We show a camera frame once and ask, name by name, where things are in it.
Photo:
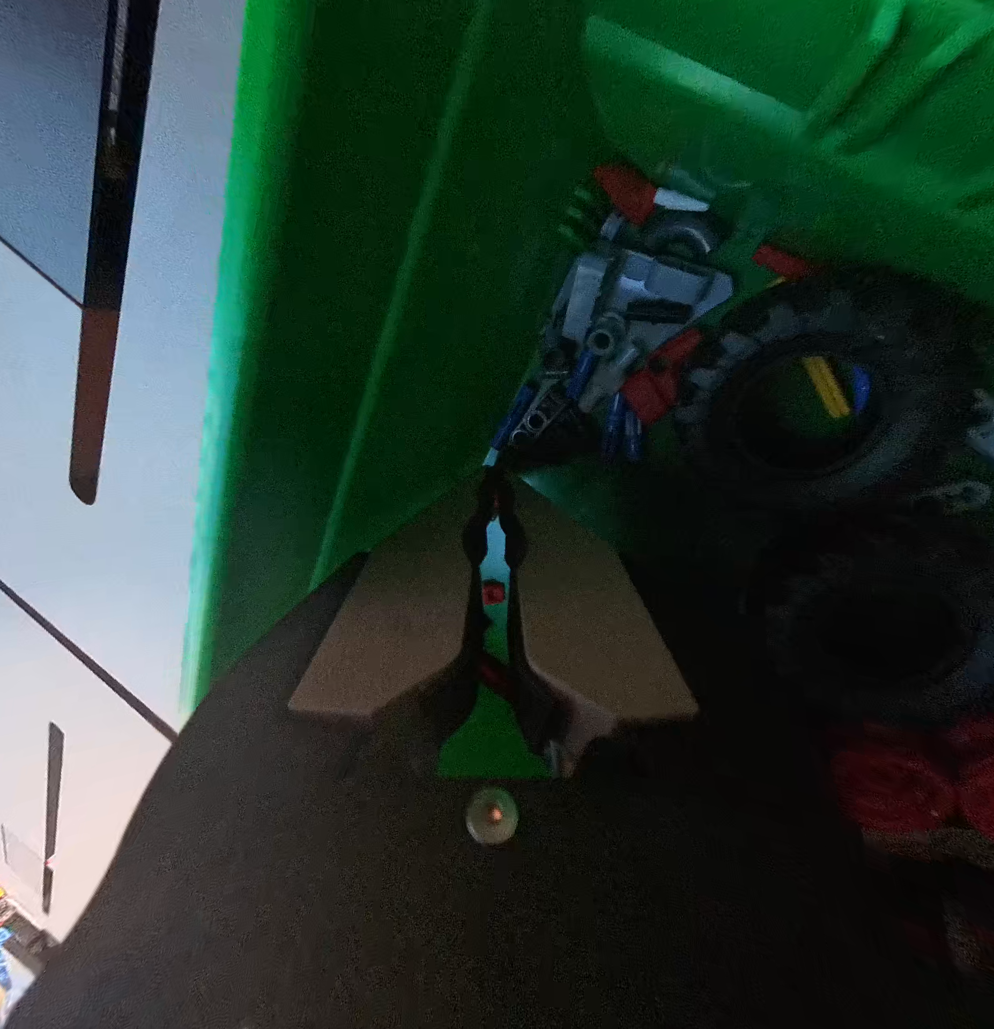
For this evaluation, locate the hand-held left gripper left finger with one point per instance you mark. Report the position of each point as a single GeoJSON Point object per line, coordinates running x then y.
{"type": "Point", "coordinates": [392, 635]}

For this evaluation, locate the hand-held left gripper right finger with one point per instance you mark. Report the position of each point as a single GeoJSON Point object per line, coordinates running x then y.
{"type": "Point", "coordinates": [593, 635]}

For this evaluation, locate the pile of small lego pieces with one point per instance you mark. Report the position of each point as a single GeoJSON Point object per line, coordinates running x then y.
{"type": "Point", "coordinates": [626, 402]}

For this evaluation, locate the green plastic bin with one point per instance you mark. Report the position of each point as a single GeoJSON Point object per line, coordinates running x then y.
{"type": "Point", "coordinates": [360, 265]}

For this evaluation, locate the black rubber lego tire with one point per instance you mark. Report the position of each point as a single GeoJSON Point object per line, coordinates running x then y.
{"type": "Point", "coordinates": [867, 611]}
{"type": "Point", "coordinates": [847, 386]}

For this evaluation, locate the grey lego chassis assembly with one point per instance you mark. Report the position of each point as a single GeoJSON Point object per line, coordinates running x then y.
{"type": "Point", "coordinates": [642, 289]}

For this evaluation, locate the red lego wheel hub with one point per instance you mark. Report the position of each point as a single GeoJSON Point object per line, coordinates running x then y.
{"type": "Point", "coordinates": [923, 776]}

